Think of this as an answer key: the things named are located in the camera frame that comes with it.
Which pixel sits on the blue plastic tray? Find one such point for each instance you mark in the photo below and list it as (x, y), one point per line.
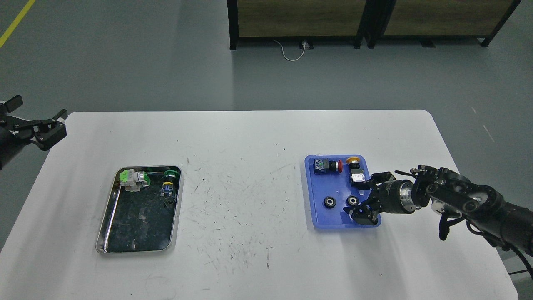
(336, 185)

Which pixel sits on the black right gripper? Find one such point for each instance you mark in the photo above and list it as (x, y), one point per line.
(391, 196)

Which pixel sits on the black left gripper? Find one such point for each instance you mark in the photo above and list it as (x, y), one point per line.
(43, 133)

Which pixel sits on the black gear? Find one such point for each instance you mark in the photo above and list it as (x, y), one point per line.
(352, 201)
(329, 202)

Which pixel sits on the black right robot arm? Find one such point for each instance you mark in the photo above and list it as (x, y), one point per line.
(456, 199)

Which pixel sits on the yellow push button switch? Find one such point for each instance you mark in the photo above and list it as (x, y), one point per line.
(356, 172)

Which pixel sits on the wooden cabinet right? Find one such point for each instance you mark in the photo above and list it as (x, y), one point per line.
(430, 20)

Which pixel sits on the dark green push button switch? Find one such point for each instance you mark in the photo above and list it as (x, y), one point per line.
(169, 185)

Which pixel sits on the wooden cabinet left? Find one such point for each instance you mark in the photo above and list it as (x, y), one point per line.
(298, 20)

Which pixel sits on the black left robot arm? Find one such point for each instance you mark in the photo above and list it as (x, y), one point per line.
(9, 146)

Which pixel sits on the red push button switch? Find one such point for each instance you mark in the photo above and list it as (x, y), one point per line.
(323, 166)

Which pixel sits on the light green push button switch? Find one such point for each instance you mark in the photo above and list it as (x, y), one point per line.
(134, 181)

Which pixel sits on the silver metal tray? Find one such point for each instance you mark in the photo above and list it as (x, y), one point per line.
(139, 222)

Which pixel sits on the wooden cabinet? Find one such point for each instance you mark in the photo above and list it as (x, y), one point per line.
(430, 20)
(298, 20)

